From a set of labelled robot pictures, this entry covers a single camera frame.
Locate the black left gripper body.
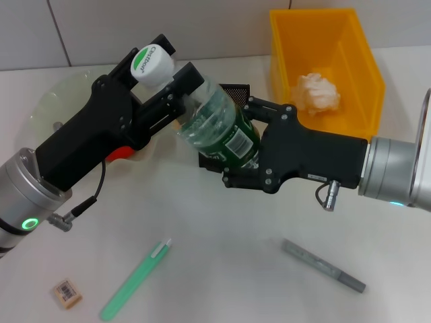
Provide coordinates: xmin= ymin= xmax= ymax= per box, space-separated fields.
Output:
xmin=35 ymin=74 xmax=152 ymax=193

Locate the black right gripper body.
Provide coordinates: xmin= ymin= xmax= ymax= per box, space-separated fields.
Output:
xmin=258 ymin=104 xmax=368 ymax=195

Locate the orange fruit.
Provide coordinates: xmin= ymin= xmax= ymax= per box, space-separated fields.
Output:
xmin=106 ymin=145 xmax=135 ymax=162

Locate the clear green-label water bottle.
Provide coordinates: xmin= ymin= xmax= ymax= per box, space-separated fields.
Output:
xmin=130 ymin=44 xmax=263 ymax=171

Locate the white paper ball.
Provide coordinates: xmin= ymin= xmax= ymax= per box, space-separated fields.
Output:
xmin=290 ymin=72 xmax=341 ymax=117

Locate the green pen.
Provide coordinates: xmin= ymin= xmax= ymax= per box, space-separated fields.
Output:
xmin=100 ymin=238 xmax=174 ymax=320

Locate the black mesh pen holder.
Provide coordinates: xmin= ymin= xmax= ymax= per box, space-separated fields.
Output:
xmin=198 ymin=83 xmax=251 ymax=172

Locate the green glass fruit plate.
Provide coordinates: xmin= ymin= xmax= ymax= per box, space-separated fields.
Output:
xmin=28 ymin=69 xmax=178 ymax=164

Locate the grey marker pen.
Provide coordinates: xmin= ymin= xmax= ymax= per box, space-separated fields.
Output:
xmin=281 ymin=238 xmax=367 ymax=294

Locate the beige eraser with barcode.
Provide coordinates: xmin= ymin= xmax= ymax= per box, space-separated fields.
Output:
xmin=53 ymin=278 xmax=84 ymax=310

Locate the yellow plastic bin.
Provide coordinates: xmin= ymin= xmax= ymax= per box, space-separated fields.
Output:
xmin=269 ymin=8 xmax=387 ymax=142

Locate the right gripper cable with plug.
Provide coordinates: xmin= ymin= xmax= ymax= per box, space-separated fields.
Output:
xmin=314 ymin=180 xmax=341 ymax=212

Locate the gripper cable with plug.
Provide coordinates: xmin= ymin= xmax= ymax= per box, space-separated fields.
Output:
xmin=46 ymin=121 xmax=108 ymax=234
xmin=314 ymin=180 xmax=341 ymax=212

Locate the left gripper cable with plug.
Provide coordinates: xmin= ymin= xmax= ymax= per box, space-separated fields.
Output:
xmin=46 ymin=121 xmax=108 ymax=234

